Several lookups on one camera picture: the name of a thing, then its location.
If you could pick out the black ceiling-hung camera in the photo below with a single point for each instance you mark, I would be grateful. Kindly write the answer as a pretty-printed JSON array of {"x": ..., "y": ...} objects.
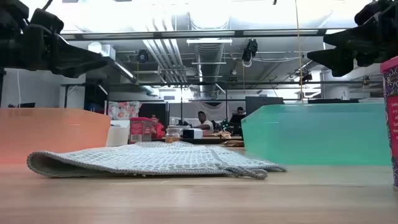
[{"x": 250, "y": 49}]

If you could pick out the orange translucent plastic bin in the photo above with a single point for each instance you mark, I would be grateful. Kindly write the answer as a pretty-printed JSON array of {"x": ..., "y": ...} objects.
[{"x": 53, "y": 133}]

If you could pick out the background robot with green lights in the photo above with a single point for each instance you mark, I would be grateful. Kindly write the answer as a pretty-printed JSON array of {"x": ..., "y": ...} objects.
[{"x": 225, "y": 126}]

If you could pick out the corrugated ceiling duct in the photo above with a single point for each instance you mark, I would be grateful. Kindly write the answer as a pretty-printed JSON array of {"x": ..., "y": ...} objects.
[{"x": 209, "y": 59}]

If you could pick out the round black ceiling device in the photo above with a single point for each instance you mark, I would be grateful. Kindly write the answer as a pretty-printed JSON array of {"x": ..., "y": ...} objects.
[{"x": 142, "y": 56}]

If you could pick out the person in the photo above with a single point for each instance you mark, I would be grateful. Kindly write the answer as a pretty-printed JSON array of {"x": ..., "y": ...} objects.
[
  {"x": 237, "y": 117},
  {"x": 158, "y": 129},
  {"x": 204, "y": 123}
]

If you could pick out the black aluminium rig frame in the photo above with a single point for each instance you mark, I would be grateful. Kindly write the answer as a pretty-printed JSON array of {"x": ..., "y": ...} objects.
[{"x": 199, "y": 141}]

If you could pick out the grey hanging sheet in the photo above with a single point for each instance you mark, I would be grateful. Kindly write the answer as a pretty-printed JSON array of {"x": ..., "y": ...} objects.
[{"x": 217, "y": 109}]

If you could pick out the grey woven dish cloth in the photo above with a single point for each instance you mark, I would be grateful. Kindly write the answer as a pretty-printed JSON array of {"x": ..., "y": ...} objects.
[{"x": 149, "y": 158}]

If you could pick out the dark monitor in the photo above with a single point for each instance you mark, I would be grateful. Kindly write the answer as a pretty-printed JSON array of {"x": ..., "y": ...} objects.
[{"x": 264, "y": 100}]

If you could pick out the white box appliance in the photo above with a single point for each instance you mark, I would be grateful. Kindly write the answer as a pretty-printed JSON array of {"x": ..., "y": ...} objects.
[{"x": 192, "y": 133}]

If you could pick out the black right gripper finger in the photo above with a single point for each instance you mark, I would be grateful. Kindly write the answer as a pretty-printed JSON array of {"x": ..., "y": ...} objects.
[
  {"x": 339, "y": 60},
  {"x": 351, "y": 36}
]

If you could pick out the green silicone mat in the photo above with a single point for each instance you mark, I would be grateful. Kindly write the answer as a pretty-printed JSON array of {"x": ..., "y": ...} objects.
[{"x": 311, "y": 133}]

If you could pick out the white plastic bin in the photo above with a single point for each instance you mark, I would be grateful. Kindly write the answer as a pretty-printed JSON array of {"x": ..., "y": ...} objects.
[{"x": 118, "y": 135}]

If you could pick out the glass spice jar cork lid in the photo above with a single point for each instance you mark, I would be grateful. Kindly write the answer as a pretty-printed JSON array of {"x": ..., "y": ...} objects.
[{"x": 172, "y": 135}]

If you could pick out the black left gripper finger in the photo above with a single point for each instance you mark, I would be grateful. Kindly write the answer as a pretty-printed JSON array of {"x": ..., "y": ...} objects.
[
  {"x": 73, "y": 53},
  {"x": 77, "y": 69}
]

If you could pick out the floral cloth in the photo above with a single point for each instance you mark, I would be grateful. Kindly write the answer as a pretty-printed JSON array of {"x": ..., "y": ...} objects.
[{"x": 122, "y": 110}]

